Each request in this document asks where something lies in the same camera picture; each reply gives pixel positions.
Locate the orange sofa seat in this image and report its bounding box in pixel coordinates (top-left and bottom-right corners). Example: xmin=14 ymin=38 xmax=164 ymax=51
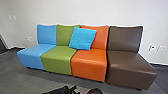
xmin=70 ymin=25 xmax=110 ymax=83

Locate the blue sofa seat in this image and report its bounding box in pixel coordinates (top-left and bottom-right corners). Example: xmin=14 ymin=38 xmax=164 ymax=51
xmin=16 ymin=24 xmax=58 ymax=71

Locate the blue square cushion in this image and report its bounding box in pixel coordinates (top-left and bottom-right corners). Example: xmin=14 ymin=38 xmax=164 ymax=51
xmin=68 ymin=26 xmax=98 ymax=51

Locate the brown sofa seat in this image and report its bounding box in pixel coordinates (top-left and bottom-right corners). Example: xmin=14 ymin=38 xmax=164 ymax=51
xmin=105 ymin=25 xmax=158 ymax=91

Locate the white light switch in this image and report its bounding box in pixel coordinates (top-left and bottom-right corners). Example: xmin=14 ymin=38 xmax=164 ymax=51
xmin=9 ymin=14 xmax=17 ymax=20

